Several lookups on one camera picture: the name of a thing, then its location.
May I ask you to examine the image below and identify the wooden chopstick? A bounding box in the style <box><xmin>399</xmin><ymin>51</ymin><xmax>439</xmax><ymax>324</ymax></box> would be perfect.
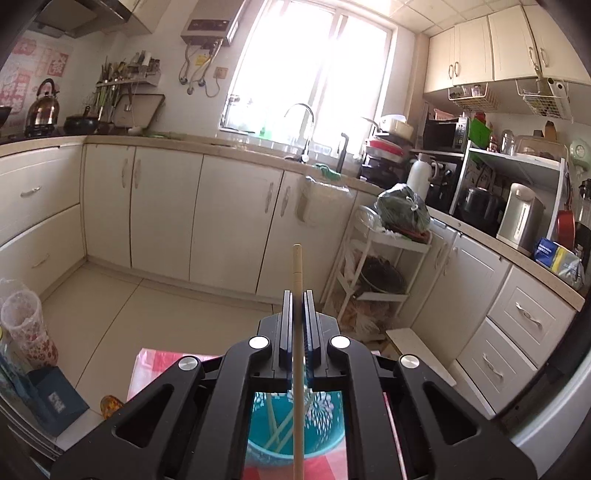
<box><xmin>293</xmin><ymin>244</ymin><xmax>304</xmax><ymax>480</ymax></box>

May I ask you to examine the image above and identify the chrome kitchen faucet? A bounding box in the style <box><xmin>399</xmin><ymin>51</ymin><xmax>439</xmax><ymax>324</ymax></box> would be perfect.
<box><xmin>284</xmin><ymin>102</ymin><xmax>315</xmax><ymax>164</ymax></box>

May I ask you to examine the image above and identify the teal perforated plastic basket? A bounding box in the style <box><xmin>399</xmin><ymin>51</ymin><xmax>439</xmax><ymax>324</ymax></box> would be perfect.
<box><xmin>245</xmin><ymin>388</ymin><xmax>346</xmax><ymax>468</ymax></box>

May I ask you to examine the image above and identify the white wooden step stool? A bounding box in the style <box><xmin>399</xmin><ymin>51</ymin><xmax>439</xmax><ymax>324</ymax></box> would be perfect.
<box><xmin>382</xmin><ymin>328</ymin><xmax>457</xmax><ymax>387</ymax></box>

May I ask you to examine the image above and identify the white tiered storage cart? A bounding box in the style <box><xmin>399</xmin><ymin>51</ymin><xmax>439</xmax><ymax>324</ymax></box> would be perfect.
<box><xmin>322</xmin><ymin>206</ymin><xmax>432</xmax><ymax>343</ymax></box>

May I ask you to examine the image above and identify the red white checkered tablecloth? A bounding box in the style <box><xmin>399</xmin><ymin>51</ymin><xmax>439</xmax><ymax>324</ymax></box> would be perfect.
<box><xmin>126</xmin><ymin>347</ymin><xmax>408</xmax><ymax>480</ymax></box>

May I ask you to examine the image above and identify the green vegetable bag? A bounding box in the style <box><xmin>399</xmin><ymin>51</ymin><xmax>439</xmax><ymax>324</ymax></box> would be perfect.
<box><xmin>374</xmin><ymin>183</ymin><xmax>431</xmax><ymax>235</ymax></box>

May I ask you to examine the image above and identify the yellow patterned slipper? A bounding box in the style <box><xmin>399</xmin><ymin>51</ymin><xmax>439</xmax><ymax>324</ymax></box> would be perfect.
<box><xmin>100</xmin><ymin>395</ymin><xmax>124</xmax><ymax>420</ymax></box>

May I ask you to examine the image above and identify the white thermos jug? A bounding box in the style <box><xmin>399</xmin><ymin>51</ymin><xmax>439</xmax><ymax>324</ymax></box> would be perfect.
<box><xmin>407</xmin><ymin>153</ymin><xmax>433</xmax><ymax>200</ymax></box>

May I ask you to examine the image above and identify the dark blue box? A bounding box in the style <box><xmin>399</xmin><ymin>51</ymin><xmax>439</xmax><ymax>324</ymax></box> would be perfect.
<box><xmin>27</xmin><ymin>366</ymin><xmax>89</xmax><ymax>437</ymax></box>

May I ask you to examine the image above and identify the silver electric water boiler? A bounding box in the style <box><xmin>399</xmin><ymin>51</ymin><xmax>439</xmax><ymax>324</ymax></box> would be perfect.
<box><xmin>496</xmin><ymin>183</ymin><xmax>545</xmax><ymax>256</ymax></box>

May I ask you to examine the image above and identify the black microwave oven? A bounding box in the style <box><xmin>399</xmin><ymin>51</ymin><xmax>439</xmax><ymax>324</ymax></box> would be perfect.
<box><xmin>423</xmin><ymin>117</ymin><xmax>469</xmax><ymax>153</ymax></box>

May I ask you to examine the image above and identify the blue packaged bag on counter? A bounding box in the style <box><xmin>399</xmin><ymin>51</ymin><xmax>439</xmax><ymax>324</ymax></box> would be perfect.
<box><xmin>534</xmin><ymin>238</ymin><xmax>584</xmax><ymax>291</ymax></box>

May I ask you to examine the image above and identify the floral plastic trash bin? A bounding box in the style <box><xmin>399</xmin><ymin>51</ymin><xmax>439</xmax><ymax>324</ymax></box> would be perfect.
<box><xmin>1</xmin><ymin>279</ymin><xmax>58</xmax><ymax>369</ymax></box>

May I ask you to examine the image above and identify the white metal counter shelf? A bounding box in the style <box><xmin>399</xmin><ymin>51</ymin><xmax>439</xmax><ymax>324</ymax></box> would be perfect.
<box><xmin>449</xmin><ymin>140</ymin><xmax>569</xmax><ymax>240</ymax></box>

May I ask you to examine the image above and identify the black wok pan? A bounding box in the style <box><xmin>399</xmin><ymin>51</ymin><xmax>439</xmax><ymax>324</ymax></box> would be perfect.
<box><xmin>63</xmin><ymin>105</ymin><xmax>99</xmax><ymax>135</ymax></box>

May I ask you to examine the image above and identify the steel kettle on stove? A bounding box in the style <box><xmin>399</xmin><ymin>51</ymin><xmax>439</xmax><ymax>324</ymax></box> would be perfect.
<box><xmin>25</xmin><ymin>78</ymin><xmax>60</xmax><ymax>137</ymax></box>

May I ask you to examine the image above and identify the wall utensil rack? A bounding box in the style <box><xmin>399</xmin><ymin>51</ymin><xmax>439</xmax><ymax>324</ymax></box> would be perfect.
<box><xmin>95</xmin><ymin>50</ymin><xmax>161</xmax><ymax>98</ymax></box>

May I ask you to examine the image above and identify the white wall water heater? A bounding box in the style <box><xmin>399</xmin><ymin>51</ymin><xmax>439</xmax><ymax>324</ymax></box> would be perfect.
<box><xmin>180</xmin><ymin>0</ymin><xmax>246</xmax><ymax>47</ymax></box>

